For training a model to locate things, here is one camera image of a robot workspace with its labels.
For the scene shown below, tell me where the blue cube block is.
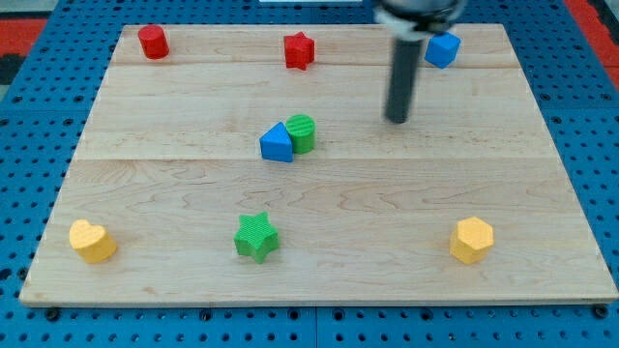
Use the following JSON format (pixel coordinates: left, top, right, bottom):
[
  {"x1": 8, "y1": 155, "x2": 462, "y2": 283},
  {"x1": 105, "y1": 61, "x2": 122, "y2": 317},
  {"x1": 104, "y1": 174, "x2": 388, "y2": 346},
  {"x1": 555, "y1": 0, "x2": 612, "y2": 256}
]
[{"x1": 425, "y1": 32, "x2": 461, "y2": 69}]

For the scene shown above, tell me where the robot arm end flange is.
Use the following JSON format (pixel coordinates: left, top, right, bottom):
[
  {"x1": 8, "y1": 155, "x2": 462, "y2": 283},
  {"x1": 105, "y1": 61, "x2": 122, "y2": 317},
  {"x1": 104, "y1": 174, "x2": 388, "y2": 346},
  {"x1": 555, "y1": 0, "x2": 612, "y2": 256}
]
[{"x1": 373, "y1": 0, "x2": 468, "y2": 42}]

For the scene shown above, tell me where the blue triangle block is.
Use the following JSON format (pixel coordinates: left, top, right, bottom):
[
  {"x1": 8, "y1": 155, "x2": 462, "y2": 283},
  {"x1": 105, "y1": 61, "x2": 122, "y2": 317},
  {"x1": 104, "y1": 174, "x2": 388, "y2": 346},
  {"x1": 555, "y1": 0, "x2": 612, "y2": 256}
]
[{"x1": 259, "y1": 122, "x2": 293, "y2": 162}]

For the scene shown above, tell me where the green cylinder block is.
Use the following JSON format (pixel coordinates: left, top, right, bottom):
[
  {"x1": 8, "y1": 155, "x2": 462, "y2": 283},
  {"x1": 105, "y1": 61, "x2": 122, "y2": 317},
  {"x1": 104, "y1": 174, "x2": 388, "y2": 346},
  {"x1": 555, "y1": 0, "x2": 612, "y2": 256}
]
[{"x1": 285, "y1": 114, "x2": 315, "y2": 155}]

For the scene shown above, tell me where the green star block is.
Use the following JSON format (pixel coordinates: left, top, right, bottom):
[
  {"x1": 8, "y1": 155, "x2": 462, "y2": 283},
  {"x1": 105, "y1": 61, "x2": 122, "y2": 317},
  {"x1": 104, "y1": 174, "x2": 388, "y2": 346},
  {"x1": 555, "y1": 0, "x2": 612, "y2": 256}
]
[{"x1": 234, "y1": 212, "x2": 280, "y2": 264}]

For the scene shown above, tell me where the wooden board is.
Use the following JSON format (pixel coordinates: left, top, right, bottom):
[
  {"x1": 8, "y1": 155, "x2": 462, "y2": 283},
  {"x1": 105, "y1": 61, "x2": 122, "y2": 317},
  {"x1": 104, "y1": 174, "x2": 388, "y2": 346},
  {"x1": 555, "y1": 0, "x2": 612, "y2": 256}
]
[{"x1": 19, "y1": 24, "x2": 618, "y2": 308}]

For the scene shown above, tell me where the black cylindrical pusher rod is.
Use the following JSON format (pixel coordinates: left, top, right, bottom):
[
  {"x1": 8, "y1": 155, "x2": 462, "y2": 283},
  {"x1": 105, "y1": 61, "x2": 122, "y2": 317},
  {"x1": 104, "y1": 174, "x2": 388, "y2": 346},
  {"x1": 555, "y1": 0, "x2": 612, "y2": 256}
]
[{"x1": 384, "y1": 39, "x2": 422, "y2": 124}]

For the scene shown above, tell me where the red star block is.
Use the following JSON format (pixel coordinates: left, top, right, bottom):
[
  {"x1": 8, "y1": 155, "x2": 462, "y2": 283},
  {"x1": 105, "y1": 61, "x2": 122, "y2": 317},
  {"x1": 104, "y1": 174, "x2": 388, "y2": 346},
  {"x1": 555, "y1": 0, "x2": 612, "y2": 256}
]
[{"x1": 283, "y1": 32, "x2": 315, "y2": 71}]

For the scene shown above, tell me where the yellow hexagon block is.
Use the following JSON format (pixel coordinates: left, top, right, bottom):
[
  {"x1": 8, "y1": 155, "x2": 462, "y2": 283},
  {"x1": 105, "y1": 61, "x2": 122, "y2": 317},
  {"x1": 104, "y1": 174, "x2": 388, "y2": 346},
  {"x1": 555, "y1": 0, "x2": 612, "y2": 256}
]
[{"x1": 449, "y1": 217, "x2": 494, "y2": 265}]

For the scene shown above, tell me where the red cylinder block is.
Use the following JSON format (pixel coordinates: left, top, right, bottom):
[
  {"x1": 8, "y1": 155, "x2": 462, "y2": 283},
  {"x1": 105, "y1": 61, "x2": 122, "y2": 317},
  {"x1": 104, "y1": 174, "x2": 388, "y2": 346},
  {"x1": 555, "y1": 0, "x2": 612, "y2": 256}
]
[{"x1": 138, "y1": 24, "x2": 169, "y2": 59}]

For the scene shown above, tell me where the yellow heart block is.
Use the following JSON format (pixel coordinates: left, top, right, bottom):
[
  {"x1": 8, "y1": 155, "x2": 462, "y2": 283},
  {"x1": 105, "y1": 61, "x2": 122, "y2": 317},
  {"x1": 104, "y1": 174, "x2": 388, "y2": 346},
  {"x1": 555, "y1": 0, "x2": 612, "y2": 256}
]
[{"x1": 69, "y1": 219, "x2": 118, "y2": 264}]

